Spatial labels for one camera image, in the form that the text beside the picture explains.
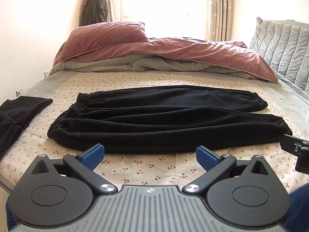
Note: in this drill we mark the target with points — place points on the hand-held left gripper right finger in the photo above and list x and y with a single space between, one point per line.
205 158

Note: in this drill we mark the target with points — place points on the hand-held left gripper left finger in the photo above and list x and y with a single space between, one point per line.
93 156

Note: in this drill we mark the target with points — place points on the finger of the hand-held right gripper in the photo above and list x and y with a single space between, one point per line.
291 143

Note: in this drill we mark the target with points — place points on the black pants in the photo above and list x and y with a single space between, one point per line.
157 120

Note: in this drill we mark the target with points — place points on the person's blue clothing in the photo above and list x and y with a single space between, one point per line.
299 207

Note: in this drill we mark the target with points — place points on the cherry print bed sheet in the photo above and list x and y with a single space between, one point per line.
144 164

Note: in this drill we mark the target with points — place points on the grey quilted cushion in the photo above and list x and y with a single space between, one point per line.
280 41

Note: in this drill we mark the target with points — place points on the pink and grey duvet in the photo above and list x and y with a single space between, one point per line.
193 50

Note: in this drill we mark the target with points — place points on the pink pillow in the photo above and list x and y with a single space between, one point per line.
103 36

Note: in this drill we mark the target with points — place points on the hanging grey clothes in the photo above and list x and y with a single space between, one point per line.
94 12

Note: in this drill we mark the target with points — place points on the bright window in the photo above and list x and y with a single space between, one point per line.
161 4

